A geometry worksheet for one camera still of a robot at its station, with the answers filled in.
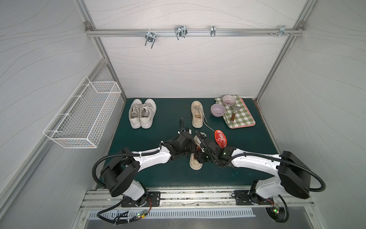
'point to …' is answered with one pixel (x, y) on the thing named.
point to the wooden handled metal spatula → (234, 108)
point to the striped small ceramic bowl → (228, 99)
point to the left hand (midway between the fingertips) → (197, 146)
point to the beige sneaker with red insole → (198, 115)
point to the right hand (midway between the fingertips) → (196, 153)
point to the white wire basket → (81, 119)
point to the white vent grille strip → (160, 213)
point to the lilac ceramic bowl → (218, 110)
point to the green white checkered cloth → (242, 117)
